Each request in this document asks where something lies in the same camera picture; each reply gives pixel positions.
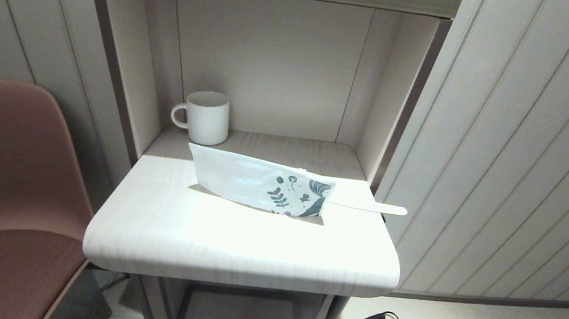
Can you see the white pouch with blue plants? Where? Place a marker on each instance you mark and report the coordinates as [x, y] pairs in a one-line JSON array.
[[243, 178]]

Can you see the white ribbed mug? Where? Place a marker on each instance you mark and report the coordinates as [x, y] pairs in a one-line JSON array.
[[209, 118]]

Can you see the white plastic comb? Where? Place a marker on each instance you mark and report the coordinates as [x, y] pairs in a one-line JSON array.
[[378, 207]]

